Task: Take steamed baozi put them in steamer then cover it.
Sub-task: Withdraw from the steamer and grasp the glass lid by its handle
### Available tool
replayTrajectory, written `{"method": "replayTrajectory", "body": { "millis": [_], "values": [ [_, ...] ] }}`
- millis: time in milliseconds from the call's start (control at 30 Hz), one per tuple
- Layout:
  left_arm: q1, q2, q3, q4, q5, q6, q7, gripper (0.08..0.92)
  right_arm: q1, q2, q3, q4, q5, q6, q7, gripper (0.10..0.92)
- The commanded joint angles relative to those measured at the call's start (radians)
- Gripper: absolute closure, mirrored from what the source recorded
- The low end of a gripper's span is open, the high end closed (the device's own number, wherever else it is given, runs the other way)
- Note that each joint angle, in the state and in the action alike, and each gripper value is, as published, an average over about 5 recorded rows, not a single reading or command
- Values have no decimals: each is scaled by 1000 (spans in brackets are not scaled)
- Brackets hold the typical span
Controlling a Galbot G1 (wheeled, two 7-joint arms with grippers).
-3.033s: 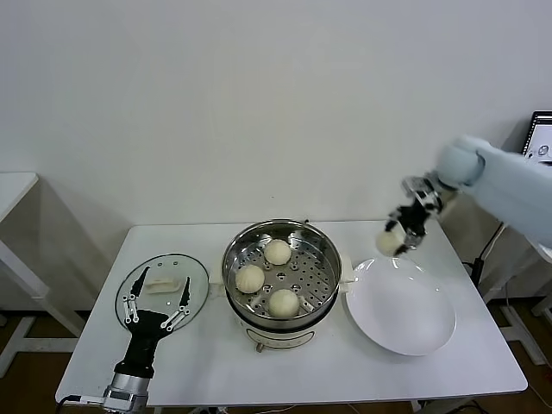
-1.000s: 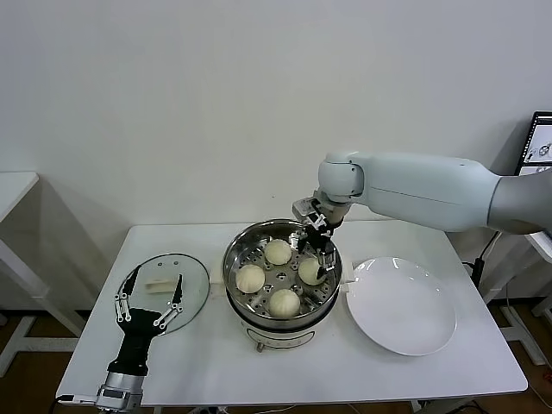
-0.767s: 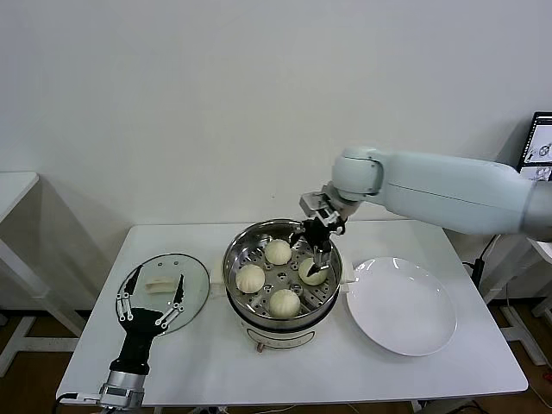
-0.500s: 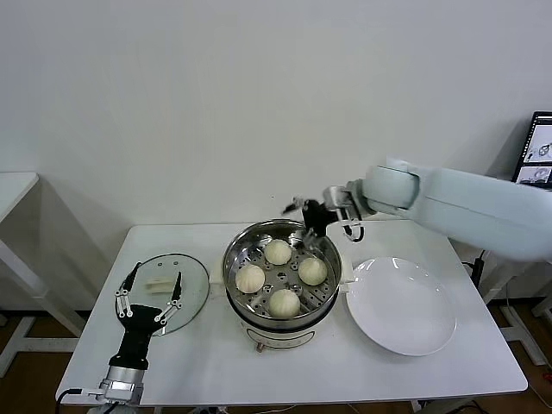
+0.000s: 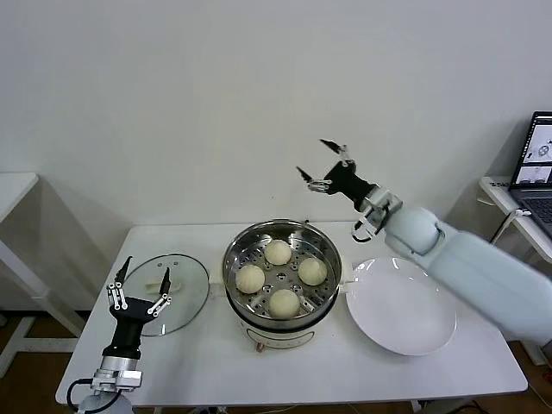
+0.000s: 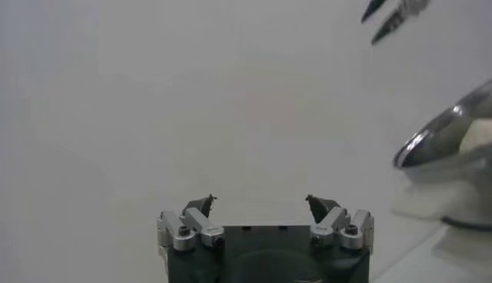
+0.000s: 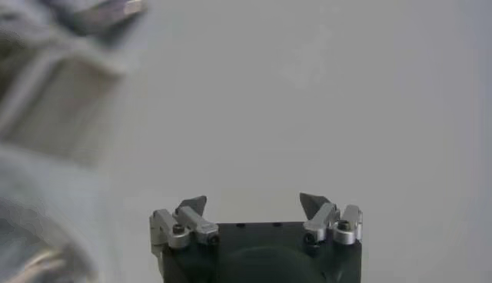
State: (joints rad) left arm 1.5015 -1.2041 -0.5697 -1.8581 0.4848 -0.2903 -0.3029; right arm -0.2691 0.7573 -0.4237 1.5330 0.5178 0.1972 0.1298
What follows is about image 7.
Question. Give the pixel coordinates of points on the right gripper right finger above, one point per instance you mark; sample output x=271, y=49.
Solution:
x=326, y=219

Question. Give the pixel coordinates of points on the dark grey laptop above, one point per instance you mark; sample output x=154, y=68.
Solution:
x=65, y=104

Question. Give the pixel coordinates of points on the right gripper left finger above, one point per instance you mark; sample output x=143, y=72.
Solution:
x=192, y=221

